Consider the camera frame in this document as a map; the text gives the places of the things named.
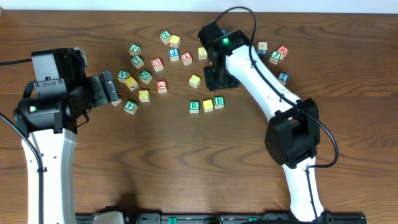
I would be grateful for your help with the yellow block beside R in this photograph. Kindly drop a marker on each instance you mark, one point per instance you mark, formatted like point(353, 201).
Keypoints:
point(194, 81)

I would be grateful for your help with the yellow block centre top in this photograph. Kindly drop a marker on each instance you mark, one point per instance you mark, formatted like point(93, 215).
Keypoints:
point(202, 54)

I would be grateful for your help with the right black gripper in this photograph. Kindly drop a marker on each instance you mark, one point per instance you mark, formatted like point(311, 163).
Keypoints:
point(213, 84)

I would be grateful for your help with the green R block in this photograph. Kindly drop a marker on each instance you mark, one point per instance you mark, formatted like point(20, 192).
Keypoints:
point(194, 107)

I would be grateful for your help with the red A block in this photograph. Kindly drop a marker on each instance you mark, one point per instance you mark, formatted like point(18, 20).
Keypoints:
point(186, 58)

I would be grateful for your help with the green J block left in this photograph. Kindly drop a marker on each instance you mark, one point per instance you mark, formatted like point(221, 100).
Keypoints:
point(135, 50)

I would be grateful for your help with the yellow O block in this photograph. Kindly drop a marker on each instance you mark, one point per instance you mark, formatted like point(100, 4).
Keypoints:
point(208, 105)

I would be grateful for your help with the green J block right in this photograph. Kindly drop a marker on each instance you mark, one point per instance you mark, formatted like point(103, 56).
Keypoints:
point(275, 57)

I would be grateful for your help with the yellow block near V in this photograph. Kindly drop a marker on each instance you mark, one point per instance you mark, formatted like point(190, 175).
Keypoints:
point(131, 83)

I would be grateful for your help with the green V block left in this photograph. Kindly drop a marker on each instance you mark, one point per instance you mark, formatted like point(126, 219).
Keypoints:
point(123, 75)

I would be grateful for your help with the green 4 block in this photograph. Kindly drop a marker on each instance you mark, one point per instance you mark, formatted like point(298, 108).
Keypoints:
point(130, 107)

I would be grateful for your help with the green 7 block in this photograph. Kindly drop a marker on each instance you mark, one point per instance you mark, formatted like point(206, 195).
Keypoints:
point(137, 61)

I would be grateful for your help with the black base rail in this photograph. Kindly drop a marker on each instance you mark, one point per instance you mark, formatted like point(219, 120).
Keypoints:
point(116, 214)

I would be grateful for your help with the blue 2 block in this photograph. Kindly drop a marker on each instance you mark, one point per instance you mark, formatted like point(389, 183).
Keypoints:
point(283, 78)

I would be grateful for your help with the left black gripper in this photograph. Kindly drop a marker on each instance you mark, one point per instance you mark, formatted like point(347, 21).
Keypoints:
point(96, 90)

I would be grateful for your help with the white X block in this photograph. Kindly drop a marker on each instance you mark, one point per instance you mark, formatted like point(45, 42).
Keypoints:
point(262, 48)

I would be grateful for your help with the blue P block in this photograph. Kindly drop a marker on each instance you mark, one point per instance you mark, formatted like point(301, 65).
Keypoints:
point(174, 55)

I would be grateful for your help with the yellow block far left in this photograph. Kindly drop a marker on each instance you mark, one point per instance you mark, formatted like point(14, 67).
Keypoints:
point(116, 102)

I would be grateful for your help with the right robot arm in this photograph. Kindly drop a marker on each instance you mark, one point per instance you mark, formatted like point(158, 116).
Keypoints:
point(291, 137)

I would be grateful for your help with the green N block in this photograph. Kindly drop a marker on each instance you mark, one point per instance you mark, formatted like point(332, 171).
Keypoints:
point(145, 76)

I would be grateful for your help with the red U block left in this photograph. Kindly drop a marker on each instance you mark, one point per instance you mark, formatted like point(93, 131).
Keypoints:
point(157, 64)

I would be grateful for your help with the yellow block lower middle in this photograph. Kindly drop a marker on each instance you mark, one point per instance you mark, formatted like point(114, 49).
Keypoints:
point(144, 96)

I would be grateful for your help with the yellow block beside Z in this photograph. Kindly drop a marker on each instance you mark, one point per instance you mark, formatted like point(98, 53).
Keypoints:
point(175, 41)

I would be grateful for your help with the green j block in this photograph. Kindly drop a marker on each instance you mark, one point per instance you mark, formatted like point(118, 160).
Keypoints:
point(135, 50)
point(275, 57)

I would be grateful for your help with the green Z block top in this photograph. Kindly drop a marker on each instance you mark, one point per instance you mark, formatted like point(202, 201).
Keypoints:
point(165, 37)

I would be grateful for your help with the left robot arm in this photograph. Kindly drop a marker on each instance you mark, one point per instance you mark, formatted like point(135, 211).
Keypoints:
point(47, 118)

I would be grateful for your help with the red M block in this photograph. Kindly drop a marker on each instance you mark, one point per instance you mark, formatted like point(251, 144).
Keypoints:
point(283, 50)

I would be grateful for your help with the green B block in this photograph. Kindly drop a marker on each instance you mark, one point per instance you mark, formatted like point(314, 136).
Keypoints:
point(219, 102)

